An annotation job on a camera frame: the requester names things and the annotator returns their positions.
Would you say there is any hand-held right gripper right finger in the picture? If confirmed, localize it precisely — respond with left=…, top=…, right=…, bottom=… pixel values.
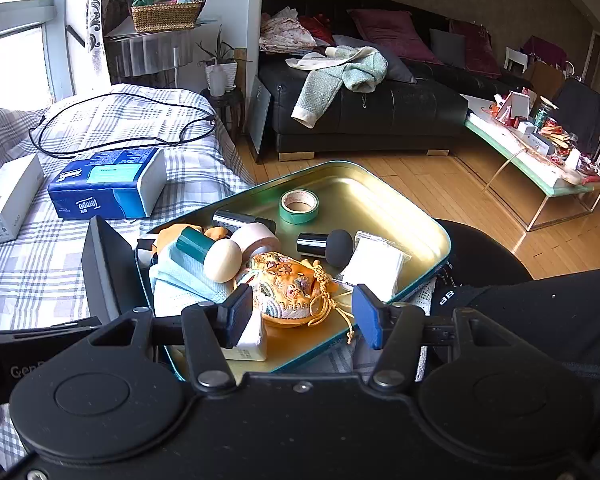
left=351, top=284, right=523, bottom=395

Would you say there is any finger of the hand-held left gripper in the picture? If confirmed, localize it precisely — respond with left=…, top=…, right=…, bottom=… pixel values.
left=0, top=315, right=104, bottom=407

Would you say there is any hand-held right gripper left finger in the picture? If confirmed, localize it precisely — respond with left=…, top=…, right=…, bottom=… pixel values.
left=82, top=285, right=255, bottom=395

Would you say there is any white tissue pack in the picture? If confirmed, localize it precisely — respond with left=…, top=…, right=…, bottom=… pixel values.
left=222, top=305, right=269, bottom=364

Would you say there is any clear-wrapped white pack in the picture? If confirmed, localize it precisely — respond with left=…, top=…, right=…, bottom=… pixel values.
left=339, top=230, right=412, bottom=302

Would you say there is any embroidered orange pouch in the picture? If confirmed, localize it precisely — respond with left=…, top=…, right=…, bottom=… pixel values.
left=234, top=251, right=363, bottom=345

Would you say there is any green-handled beige makeup sponge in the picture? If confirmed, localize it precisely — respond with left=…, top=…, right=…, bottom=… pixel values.
left=175, top=226, right=244, bottom=284

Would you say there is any blue face mask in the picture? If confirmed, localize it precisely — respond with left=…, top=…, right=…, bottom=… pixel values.
left=149, top=242, right=233, bottom=322

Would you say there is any black makeup sponge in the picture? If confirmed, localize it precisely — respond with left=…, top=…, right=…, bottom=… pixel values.
left=295, top=228, right=356, bottom=269

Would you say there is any pink tape roll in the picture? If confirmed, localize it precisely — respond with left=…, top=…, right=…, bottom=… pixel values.
left=229, top=222, right=282, bottom=257

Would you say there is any black tube with clear cap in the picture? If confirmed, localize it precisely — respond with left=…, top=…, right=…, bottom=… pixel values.
left=211, top=209, right=277, bottom=237

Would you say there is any orange plush toy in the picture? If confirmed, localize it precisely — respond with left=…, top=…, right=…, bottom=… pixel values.
left=139, top=222, right=232, bottom=263

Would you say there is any gold and teal tin tray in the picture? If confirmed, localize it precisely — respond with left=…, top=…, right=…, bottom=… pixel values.
left=134, top=160, right=453, bottom=375

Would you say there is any green tape roll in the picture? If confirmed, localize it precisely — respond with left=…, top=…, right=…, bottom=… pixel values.
left=278, top=188, right=322, bottom=226

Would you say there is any white lace cloth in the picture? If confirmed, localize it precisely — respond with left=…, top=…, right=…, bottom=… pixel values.
left=300, top=279, right=440, bottom=382

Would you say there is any grey plaid blanket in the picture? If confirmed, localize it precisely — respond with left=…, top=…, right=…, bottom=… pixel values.
left=0, top=83, right=257, bottom=461

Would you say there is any black round stool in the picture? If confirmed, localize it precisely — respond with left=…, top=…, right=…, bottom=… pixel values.
left=431, top=218, right=534, bottom=287

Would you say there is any white phone box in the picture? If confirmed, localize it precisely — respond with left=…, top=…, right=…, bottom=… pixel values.
left=0, top=153, right=46, bottom=251

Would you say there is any blue tissue pack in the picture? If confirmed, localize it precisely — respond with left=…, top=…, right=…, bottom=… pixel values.
left=46, top=147, right=168, bottom=220

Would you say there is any leaning dark framed panel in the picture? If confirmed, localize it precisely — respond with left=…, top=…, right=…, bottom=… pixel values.
left=246, top=75, right=273, bottom=157

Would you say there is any black leather sofa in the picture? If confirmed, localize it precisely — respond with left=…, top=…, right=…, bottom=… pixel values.
left=256, top=0, right=536, bottom=162

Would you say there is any dark wooden plant stand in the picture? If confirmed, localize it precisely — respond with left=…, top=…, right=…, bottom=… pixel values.
left=200, top=87, right=246, bottom=147

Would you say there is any glass coffee table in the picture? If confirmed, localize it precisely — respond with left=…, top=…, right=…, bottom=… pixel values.
left=460, top=92, right=600, bottom=233

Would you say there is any green knit cardigan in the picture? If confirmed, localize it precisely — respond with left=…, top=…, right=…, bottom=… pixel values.
left=285, top=45, right=390, bottom=129

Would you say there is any potted plant in white pot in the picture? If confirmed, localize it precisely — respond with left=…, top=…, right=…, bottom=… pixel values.
left=196, top=25, right=253, bottom=98

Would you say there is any grey pillow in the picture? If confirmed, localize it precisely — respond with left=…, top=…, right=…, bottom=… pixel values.
left=331, top=34, right=418, bottom=85

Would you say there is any clutter of small boxes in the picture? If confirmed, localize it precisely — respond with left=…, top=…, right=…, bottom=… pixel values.
left=480, top=87, right=600, bottom=186

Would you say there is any clear glass side table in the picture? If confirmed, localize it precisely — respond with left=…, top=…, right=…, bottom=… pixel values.
left=104, top=19, right=222, bottom=88

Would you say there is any small grey cushion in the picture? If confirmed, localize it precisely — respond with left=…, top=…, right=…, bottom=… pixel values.
left=428, top=28, right=468, bottom=71

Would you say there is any large red cushion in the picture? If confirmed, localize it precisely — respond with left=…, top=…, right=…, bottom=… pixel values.
left=346, top=8, right=444, bottom=67

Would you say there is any floral cloth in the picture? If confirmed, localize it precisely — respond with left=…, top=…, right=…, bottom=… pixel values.
left=258, top=6, right=317, bottom=55

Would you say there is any dark red cushion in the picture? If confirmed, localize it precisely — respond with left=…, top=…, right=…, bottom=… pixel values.
left=449, top=18, right=504, bottom=79

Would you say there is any black chair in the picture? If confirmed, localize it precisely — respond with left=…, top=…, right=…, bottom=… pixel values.
left=549, top=77, right=600, bottom=157

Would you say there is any white chair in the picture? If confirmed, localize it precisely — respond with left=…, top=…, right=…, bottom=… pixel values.
left=503, top=46, right=529, bottom=75

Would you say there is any wicker basket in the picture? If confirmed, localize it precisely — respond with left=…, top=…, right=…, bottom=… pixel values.
left=130, top=0, right=210, bottom=34

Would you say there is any black cable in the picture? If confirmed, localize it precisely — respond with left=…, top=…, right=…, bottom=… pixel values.
left=28, top=92, right=217, bottom=158

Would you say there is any window frame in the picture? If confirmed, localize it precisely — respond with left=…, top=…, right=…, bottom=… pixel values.
left=0, top=0, right=76, bottom=111

